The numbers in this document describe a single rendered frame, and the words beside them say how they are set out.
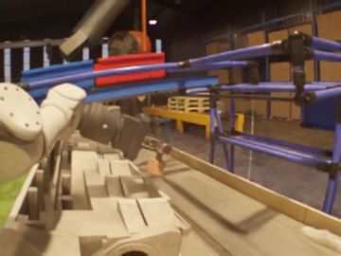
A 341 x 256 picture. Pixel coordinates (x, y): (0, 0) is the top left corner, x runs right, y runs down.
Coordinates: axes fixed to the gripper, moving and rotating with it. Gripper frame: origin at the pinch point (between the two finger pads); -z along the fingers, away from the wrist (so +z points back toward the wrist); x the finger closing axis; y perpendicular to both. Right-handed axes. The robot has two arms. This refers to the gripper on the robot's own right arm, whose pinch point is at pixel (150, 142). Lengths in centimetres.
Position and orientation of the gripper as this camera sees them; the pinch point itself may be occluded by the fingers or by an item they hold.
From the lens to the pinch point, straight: 56.2
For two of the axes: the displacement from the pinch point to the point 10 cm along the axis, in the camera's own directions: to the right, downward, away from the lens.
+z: -8.2, -3.3, -4.6
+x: -3.5, 9.4, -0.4
